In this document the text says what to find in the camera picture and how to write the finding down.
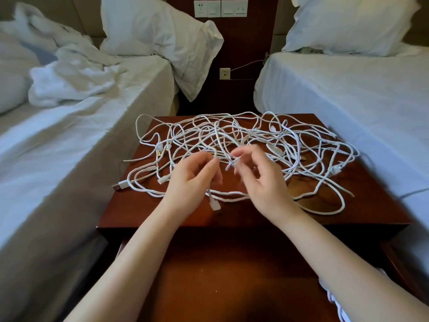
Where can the small beige wall socket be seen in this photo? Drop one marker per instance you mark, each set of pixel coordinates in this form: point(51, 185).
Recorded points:
point(225, 74)

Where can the bed with smooth white sheet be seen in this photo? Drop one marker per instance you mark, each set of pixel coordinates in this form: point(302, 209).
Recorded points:
point(352, 103)

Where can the person's left thumb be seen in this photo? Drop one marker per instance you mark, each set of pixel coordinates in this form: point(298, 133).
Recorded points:
point(215, 172)

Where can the crumpled white duvet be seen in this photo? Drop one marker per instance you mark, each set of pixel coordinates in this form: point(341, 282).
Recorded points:
point(67, 73)

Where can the person's right thumb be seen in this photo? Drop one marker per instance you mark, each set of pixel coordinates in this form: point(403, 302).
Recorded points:
point(242, 176)

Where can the person's left forearm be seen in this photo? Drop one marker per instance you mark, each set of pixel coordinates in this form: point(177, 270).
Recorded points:
point(134, 264)

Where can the white wall socket plate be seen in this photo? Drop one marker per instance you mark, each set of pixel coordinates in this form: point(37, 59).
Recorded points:
point(206, 9)

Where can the bed with rumpled white sheet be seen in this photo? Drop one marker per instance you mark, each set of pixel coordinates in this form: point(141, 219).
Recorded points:
point(67, 170)

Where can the person's right forearm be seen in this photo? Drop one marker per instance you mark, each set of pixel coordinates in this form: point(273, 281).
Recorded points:
point(338, 268)

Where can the brown wooden nightstand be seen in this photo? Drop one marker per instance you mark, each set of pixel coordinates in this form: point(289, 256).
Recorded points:
point(140, 204)

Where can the dark wooden wall panel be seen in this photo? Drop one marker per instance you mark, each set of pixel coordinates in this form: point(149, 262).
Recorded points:
point(244, 46)

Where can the white pillow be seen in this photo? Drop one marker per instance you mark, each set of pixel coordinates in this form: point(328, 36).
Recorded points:
point(157, 33)
point(348, 26)

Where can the white light switch plate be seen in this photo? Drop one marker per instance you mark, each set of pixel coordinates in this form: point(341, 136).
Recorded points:
point(234, 8)

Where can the person's left hand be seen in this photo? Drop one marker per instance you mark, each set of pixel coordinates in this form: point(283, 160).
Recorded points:
point(187, 184)

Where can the person's right hand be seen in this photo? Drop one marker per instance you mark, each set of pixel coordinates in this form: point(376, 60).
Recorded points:
point(268, 194)

